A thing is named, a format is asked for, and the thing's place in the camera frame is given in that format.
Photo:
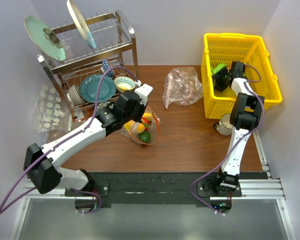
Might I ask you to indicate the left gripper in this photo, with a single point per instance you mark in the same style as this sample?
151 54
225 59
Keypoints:
142 107

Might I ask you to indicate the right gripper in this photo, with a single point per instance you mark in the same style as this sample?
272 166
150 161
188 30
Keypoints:
216 77

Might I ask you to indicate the green toy vegetable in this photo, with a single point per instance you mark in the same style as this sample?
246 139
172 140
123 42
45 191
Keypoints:
218 68

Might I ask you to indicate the yellow toy banana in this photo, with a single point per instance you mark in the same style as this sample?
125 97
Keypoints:
149 117

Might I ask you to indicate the red toy tomato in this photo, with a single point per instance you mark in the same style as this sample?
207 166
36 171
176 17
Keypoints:
145 122

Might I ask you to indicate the clear zip top bag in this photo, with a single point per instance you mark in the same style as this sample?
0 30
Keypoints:
153 129

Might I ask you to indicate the dark green toy lime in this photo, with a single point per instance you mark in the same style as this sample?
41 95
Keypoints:
144 137

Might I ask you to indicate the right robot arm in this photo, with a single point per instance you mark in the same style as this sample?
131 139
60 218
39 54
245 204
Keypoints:
245 117

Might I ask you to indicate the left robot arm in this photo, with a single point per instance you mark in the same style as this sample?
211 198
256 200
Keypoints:
43 164

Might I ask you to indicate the crumpled pink printed bag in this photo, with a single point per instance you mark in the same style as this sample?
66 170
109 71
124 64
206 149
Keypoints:
182 87

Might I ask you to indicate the polka dot plastic bag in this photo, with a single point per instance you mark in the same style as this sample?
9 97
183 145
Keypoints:
51 118

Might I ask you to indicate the yellow inside patterned bowl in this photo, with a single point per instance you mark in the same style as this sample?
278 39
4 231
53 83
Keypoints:
124 84

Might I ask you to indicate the yellow plastic basket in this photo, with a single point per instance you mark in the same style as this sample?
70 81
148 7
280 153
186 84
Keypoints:
225 48

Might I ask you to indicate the teal scalloped plate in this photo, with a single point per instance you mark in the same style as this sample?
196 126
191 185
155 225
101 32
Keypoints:
89 86

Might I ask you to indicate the blue zigzag bowl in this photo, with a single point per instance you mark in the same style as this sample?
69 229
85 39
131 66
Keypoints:
106 67

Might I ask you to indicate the metal dish rack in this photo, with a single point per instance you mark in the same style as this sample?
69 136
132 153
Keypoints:
113 34

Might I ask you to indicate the white enamel mug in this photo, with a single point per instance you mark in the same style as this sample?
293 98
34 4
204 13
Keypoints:
224 127

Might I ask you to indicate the grey patterned bowl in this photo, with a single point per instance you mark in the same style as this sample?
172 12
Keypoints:
73 95

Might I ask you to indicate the mint green flower plate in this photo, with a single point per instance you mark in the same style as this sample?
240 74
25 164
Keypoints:
44 38

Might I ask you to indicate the beige and blue plate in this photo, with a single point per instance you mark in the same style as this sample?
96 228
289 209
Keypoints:
80 24

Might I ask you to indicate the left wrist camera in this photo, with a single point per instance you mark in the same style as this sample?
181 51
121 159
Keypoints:
144 92

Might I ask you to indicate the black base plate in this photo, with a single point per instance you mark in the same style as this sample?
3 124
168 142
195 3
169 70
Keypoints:
156 188

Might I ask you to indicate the aluminium frame rail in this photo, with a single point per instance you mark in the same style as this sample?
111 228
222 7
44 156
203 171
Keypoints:
259 214

